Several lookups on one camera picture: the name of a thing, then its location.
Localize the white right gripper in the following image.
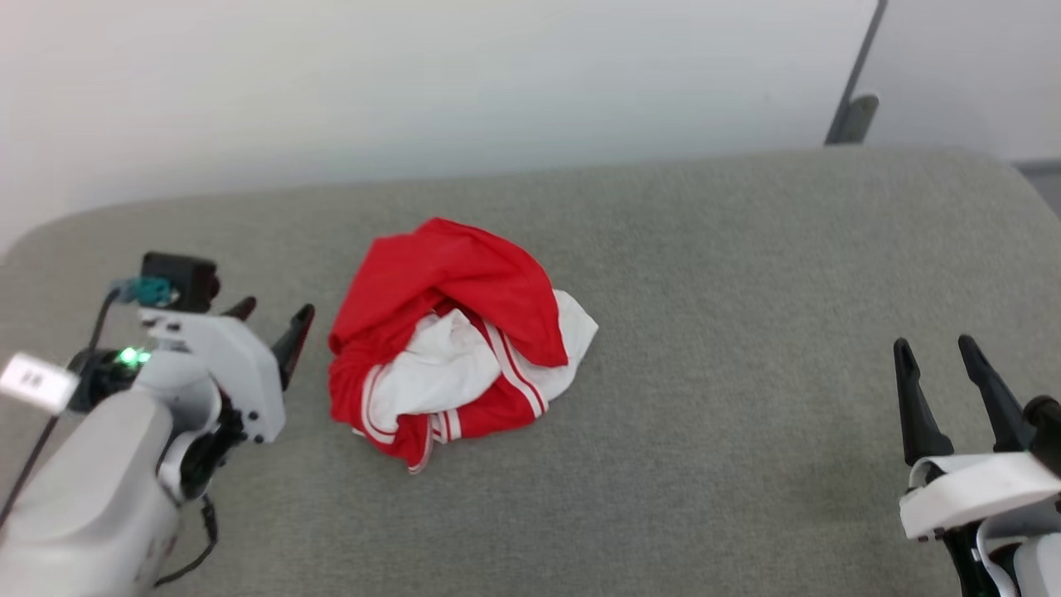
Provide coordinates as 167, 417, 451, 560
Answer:
893, 335, 1061, 541

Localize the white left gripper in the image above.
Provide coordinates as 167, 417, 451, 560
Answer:
137, 296, 316, 444

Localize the red and white jersey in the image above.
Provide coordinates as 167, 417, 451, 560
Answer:
327, 217, 599, 475

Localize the white label tag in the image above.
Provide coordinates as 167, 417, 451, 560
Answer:
0, 352, 80, 415

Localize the grey fabric sofa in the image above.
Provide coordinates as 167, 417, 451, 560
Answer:
0, 148, 1061, 597

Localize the dark grey pole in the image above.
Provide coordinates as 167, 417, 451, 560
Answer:
825, 0, 889, 147

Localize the teal left cable connector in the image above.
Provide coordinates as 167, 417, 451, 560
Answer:
110, 277, 177, 307

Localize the thin black cable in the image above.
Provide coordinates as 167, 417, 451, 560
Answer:
153, 496, 219, 586
0, 286, 125, 527

